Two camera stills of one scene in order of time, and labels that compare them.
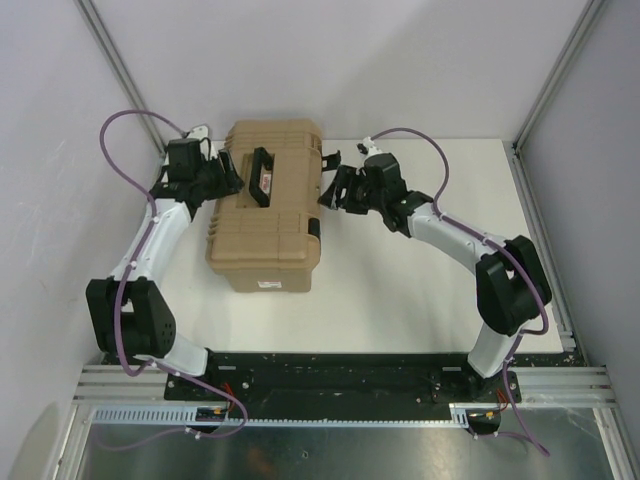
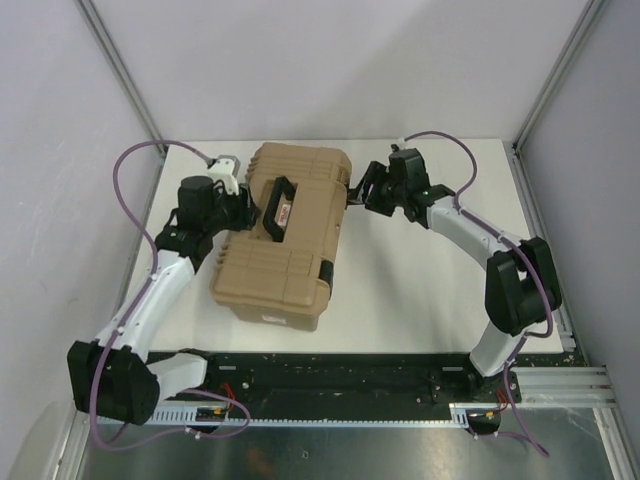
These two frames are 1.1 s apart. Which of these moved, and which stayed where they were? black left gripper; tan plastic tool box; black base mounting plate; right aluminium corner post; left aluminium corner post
Moved: black left gripper; tan plastic tool box
Stayed: black base mounting plate; right aluminium corner post; left aluminium corner post
